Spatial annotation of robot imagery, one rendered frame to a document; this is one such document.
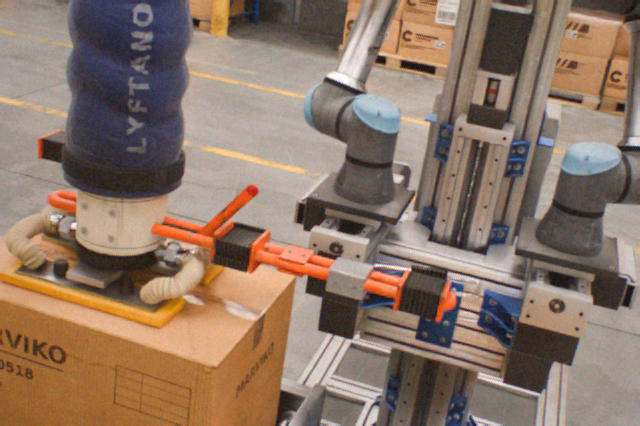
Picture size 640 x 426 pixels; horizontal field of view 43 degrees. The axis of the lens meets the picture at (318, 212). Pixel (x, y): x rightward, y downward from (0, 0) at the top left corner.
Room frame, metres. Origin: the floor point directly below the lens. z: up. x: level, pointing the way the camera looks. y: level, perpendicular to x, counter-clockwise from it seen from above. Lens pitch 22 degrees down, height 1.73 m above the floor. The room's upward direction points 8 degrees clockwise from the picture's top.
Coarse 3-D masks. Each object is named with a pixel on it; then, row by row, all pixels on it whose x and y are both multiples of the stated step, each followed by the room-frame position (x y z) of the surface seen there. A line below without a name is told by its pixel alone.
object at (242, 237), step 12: (228, 228) 1.41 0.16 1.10; (240, 228) 1.42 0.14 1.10; (252, 228) 1.42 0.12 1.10; (216, 240) 1.34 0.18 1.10; (228, 240) 1.36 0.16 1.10; (240, 240) 1.37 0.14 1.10; (252, 240) 1.38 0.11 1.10; (264, 240) 1.38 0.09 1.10; (216, 252) 1.35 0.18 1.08; (228, 252) 1.34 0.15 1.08; (240, 252) 1.33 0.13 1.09; (252, 252) 1.33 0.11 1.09; (228, 264) 1.34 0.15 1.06; (240, 264) 1.33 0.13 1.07; (252, 264) 1.33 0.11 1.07
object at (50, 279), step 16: (16, 272) 1.35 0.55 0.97; (32, 272) 1.36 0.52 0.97; (48, 272) 1.36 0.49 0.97; (64, 272) 1.36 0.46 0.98; (32, 288) 1.33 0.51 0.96; (48, 288) 1.32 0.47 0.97; (64, 288) 1.32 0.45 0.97; (80, 288) 1.32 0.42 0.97; (96, 288) 1.33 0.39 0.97; (112, 288) 1.34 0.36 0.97; (128, 288) 1.32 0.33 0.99; (80, 304) 1.30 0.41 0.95; (96, 304) 1.29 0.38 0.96; (112, 304) 1.29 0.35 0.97; (128, 304) 1.29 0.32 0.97; (144, 304) 1.30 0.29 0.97; (160, 304) 1.31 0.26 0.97; (176, 304) 1.33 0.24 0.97; (144, 320) 1.27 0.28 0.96; (160, 320) 1.26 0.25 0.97
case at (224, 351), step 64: (0, 256) 1.45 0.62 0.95; (64, 256) 1.49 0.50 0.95; (0, 320) 1.29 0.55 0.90; (64, 320) 1.25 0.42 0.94; (128, 320) 1.28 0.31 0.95; (192, 320) 1.31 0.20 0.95; (256, 320) 1.35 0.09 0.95; (0, 384) 1.29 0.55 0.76; (64, 384) 1.25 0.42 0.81; (128, 384) 1.22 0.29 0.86; (192, 384) 1.18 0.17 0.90; (256, 384) 1.39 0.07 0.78
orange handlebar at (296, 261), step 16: (64, 192) 1.49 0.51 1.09; (64, 208) 1.44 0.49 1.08; (160, 224) 1.40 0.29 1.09; (176, 224) 1.43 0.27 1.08; (192, 224) 1.43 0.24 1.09; (176, 240) 1.39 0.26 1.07; (192, 240) 1.37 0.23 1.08; (208, 240) 1.37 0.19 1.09; (256, 256) 1.34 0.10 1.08; (272, 256) 1.34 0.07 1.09; (288, 256) 1.34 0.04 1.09; (304, 256) 1.35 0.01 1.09; (320, 256) 1.37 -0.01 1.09; (288, 272) 1.33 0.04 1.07; (304, 272) 1.32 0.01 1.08; (320, 272) 1.31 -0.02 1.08; (368, 288) 1.29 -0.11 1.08; (384, 288) 1.28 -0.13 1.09; (448, 304) 1.26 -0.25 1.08
